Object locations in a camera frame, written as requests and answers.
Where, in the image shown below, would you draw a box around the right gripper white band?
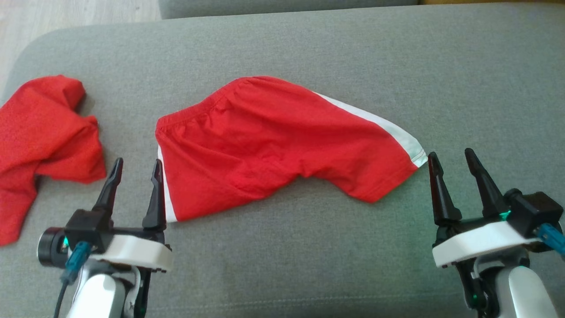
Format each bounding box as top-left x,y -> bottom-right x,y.
427,148 -> 537,269

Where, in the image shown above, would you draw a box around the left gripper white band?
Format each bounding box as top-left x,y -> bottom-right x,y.
38,158 -> 173,273

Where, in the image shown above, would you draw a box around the red t-shirt with white sleeves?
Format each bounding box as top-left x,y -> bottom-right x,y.
0,75 -> 107,247

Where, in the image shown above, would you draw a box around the red shorts with white stripe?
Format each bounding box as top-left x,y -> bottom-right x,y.
154,76 -> 429,223

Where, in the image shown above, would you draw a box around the grey fabric sofa seat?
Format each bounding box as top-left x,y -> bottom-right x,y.
0,4 -> 565,318

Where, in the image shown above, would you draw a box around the left arm cable teal connector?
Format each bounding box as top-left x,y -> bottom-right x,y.
53,242 -> 92,318

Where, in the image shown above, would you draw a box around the arm cable teal connector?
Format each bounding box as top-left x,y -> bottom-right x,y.
535,223 -> 565,257
53,242 -> 92,318

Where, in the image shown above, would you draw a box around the right arm cable teal connector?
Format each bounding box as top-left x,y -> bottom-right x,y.
535,223 -> 565,257

